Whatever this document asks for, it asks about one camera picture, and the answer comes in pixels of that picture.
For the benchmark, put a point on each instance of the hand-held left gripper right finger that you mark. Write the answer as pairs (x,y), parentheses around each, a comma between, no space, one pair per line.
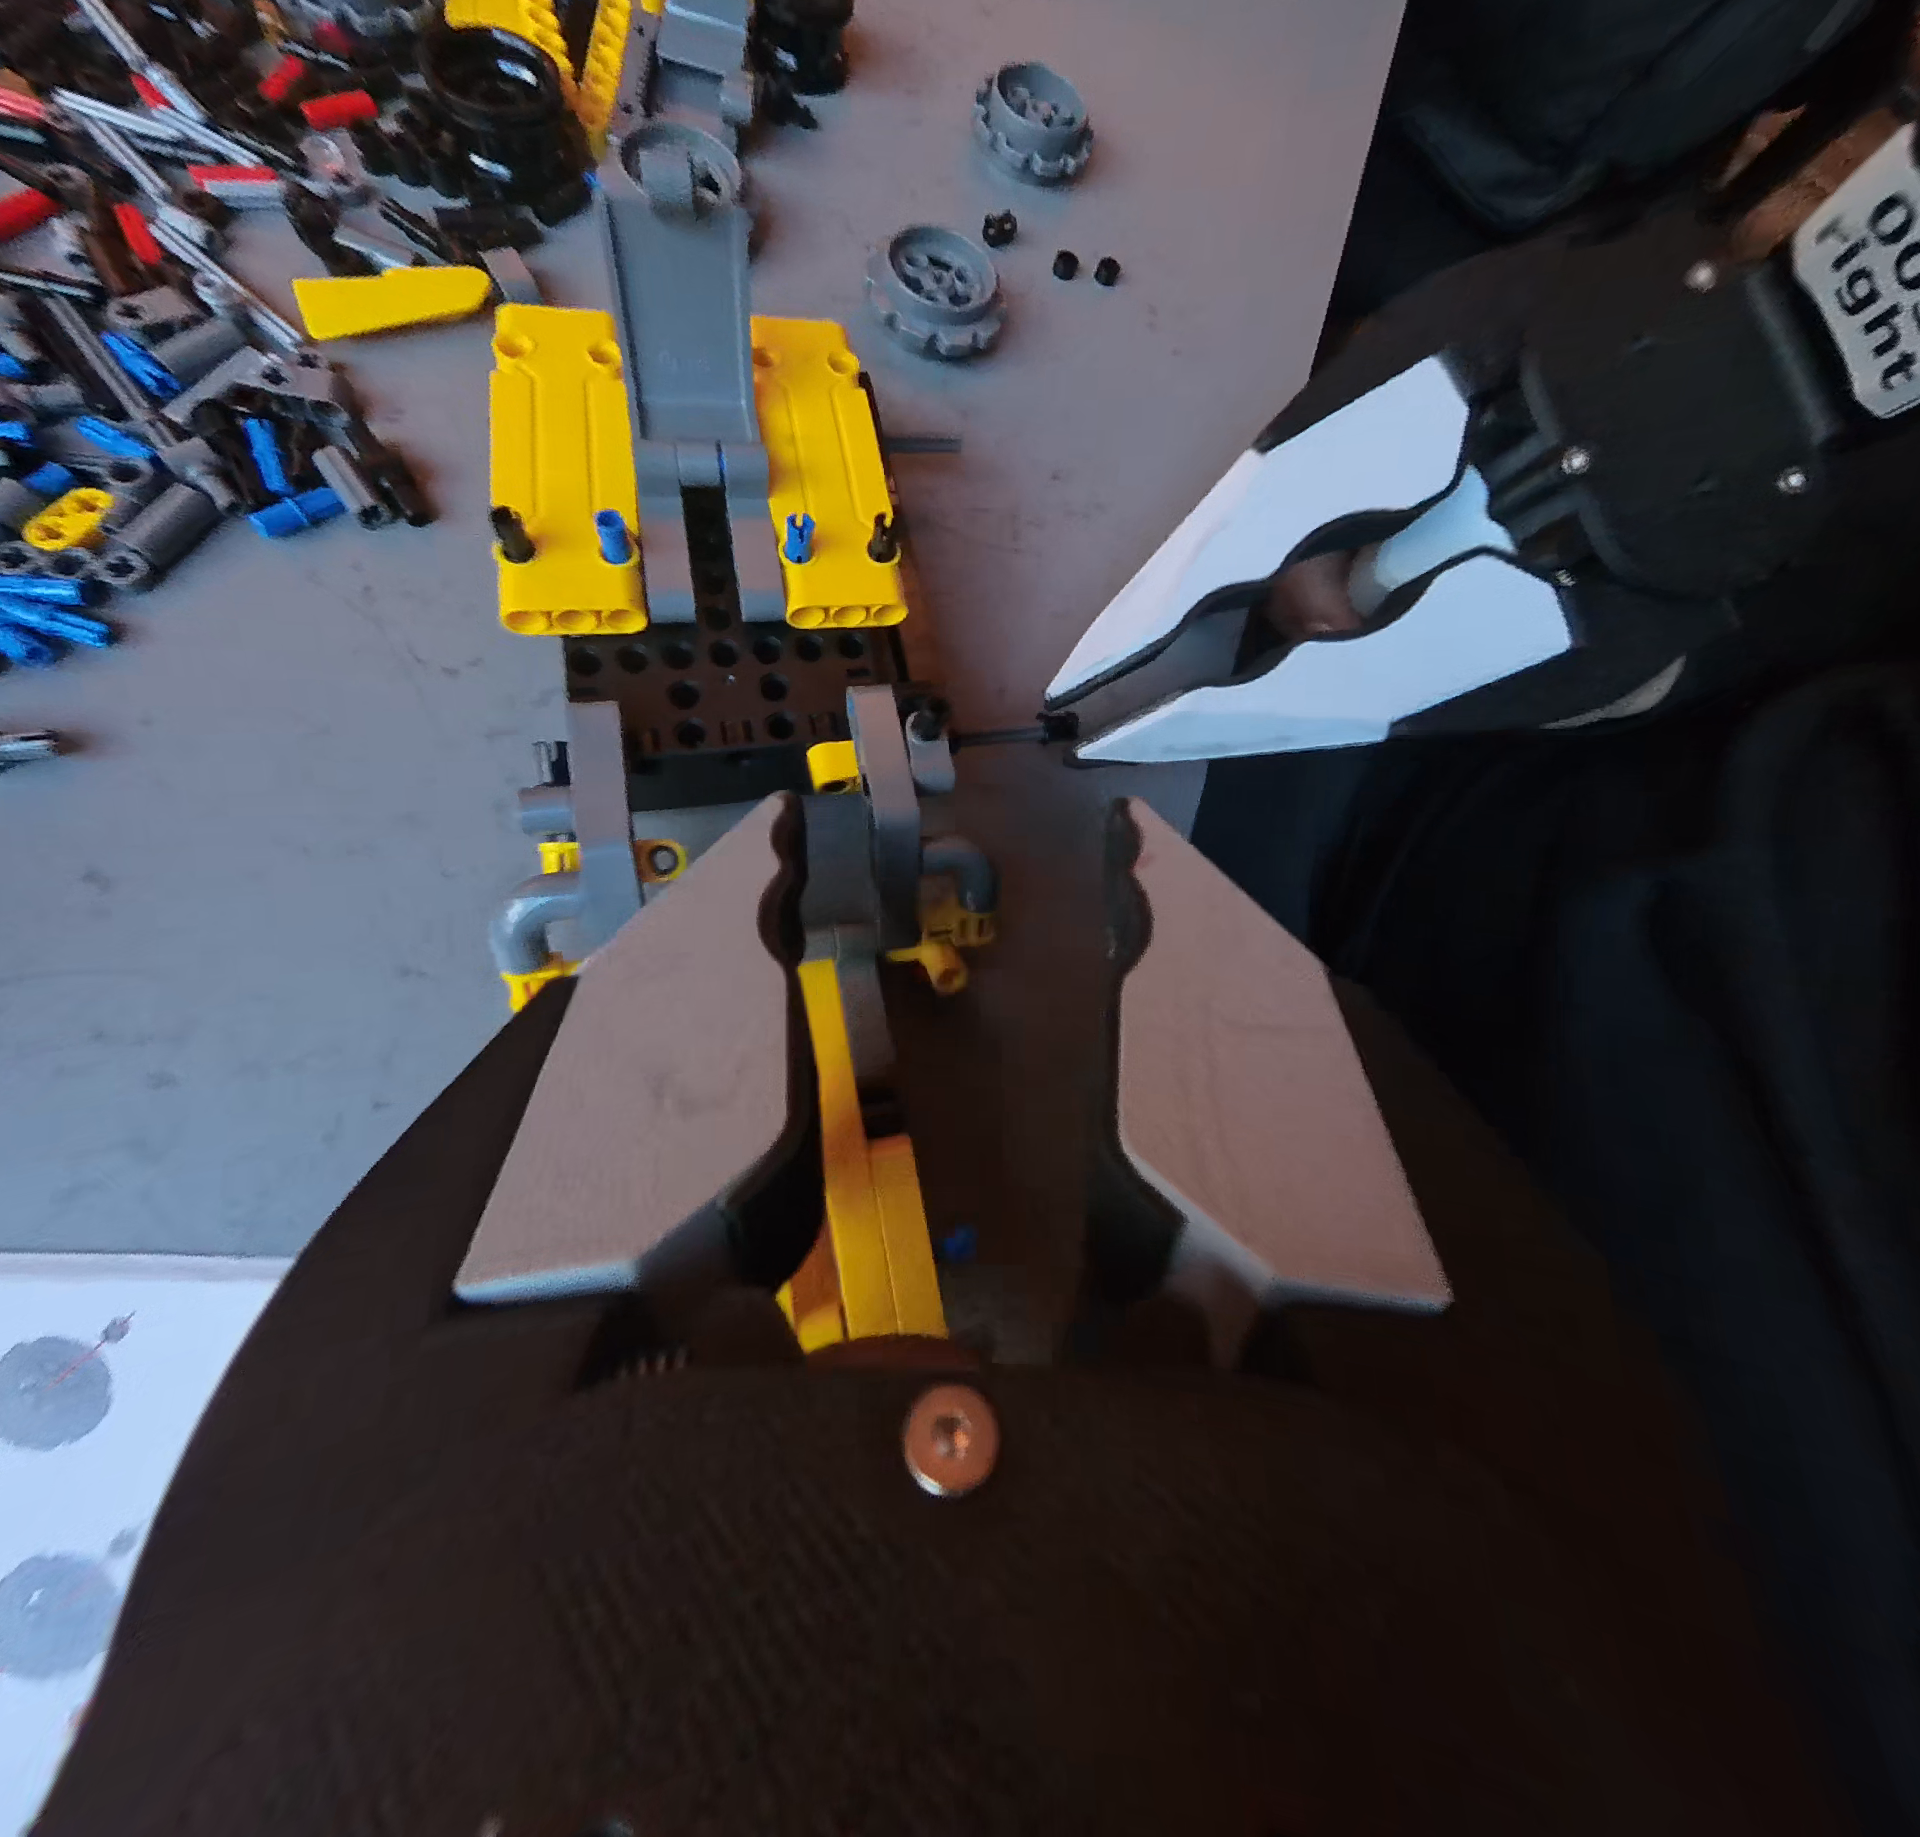
(1260,1087)

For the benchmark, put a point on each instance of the white printed paper sheet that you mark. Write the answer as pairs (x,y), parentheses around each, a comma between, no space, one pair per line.
(61,1305)

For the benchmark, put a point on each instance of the grey brick block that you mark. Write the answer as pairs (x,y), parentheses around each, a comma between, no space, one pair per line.
(698,38)

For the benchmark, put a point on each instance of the yellow curved panel piece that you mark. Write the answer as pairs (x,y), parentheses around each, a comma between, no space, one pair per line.
(392,302)

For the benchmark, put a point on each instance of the yellow holed beam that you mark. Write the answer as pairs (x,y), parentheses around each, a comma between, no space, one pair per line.
(602,53)

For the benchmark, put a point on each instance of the black rubber toy tire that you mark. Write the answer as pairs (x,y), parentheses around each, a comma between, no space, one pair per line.
(504,90)
(803,0)

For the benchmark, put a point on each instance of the pile of small brick parts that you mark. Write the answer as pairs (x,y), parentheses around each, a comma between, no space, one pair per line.
(164,366)

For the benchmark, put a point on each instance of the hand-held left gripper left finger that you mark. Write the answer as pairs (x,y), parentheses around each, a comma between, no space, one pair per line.
(645,1056)

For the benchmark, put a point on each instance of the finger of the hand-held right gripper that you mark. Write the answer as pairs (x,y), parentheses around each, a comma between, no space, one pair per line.
(1290,517)
(1352,689)

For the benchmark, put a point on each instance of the yellow grey brick vehicle model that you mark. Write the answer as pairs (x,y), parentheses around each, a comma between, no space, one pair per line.
(563,472)

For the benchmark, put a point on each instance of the person's dark clothing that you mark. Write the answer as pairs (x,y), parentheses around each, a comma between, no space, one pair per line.
(1650,1115)

